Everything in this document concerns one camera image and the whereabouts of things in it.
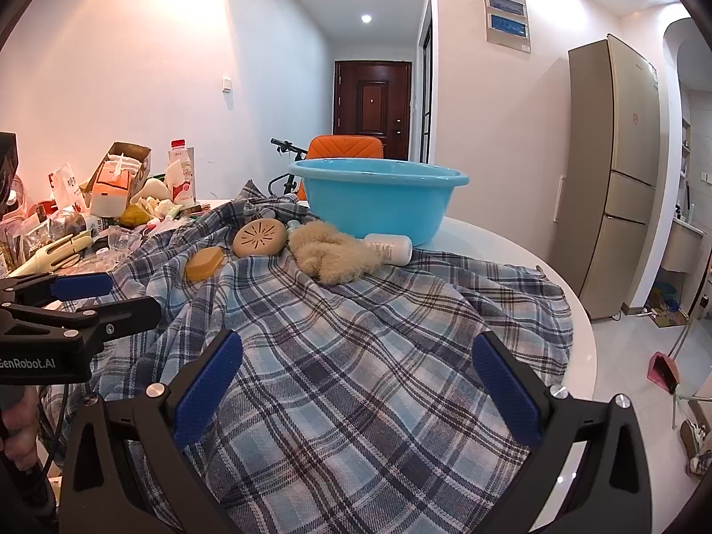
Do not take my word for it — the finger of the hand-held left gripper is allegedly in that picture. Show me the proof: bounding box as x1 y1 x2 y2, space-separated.
0 296 162 347
0 271 115 308

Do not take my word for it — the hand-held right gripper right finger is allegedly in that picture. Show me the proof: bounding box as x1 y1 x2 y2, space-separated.
472 331 653 534

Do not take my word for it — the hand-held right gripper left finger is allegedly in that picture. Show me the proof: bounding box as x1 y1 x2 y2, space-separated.
58 329 244 534

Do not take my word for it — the blue plastic basin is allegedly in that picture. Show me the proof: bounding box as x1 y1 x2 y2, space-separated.
288 158 471 248

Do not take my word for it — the person's left hand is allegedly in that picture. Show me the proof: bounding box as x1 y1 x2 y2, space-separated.
0 395 41 473

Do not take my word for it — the cream plastic tool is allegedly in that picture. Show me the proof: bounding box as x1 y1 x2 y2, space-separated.
10 231 93 278

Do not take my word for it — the small orange soap case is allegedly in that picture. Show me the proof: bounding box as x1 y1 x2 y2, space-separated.
185 246 226 283

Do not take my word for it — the orange-white tissue pack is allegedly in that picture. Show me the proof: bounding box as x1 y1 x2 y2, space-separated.
89 167 132 218

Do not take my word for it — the red-white snack packet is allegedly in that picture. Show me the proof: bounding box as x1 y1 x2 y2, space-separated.
49 163 89 215

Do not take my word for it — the crumpled white tissue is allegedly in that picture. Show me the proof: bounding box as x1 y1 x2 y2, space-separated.
139 197 182 221

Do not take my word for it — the cream plastic bottle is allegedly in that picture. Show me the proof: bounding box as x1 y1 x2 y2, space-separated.
130 178 170 206

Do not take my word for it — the open cardboard box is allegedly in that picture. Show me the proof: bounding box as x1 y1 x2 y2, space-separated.
78 142 152 206

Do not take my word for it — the white milk bottle red label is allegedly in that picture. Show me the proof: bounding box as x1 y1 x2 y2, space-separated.
167 139 195 206

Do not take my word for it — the blue plaid cloth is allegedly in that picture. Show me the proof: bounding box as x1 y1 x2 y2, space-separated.
39 179 574 534

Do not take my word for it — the tan round vented case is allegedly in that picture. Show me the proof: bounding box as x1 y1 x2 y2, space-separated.
232 218 288 258

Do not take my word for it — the pink dustpan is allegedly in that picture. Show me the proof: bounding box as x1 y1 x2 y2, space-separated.
647 352 680 396

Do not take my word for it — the fluffy beige scrunchie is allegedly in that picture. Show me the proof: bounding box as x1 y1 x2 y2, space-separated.
287 221 386 284

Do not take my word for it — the colourful door mat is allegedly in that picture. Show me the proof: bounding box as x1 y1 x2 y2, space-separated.
648 283 685 327

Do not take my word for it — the white plastic bottle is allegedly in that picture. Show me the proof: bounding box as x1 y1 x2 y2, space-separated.
364 234 413 265

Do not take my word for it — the white washbasin cabinet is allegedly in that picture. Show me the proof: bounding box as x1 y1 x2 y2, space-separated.
664 217 703 274

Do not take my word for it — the black bicycle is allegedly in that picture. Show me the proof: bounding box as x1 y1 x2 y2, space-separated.
268 138 308 197

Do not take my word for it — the beige refrigerator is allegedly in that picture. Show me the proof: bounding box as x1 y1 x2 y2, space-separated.
567 33 662 320

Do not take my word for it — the orange chair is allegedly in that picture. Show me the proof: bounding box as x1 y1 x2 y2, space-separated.
297 135 384 201

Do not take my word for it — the dark brown door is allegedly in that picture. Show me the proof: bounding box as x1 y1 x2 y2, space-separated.
334 60 413 161

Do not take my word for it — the metal frame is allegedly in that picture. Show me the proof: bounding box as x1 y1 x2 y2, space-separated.
670 386 712 429

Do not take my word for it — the wall electrical panel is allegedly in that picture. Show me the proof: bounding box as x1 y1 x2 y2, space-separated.
482 0 532 53

